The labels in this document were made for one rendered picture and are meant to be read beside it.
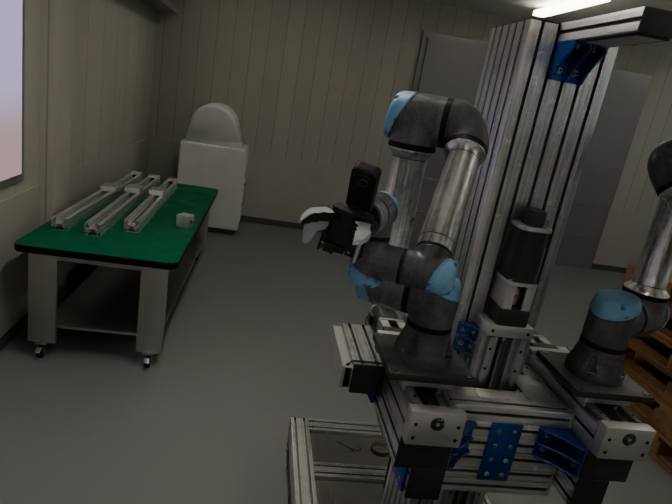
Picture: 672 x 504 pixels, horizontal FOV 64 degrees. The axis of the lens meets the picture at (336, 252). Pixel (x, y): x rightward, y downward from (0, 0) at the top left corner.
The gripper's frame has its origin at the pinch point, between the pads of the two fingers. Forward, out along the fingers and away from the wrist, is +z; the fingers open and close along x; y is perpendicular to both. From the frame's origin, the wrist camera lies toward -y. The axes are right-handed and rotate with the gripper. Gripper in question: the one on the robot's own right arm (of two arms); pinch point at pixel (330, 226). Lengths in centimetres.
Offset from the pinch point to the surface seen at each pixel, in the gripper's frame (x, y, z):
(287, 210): 218, 168, -563
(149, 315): 138, 144, -174
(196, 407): 85, 172, -155
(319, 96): 222, 19, -572
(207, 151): 287, 106, -453
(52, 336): 184, 171, -151
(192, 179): 294, 141, -447
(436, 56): 110, -68, -627
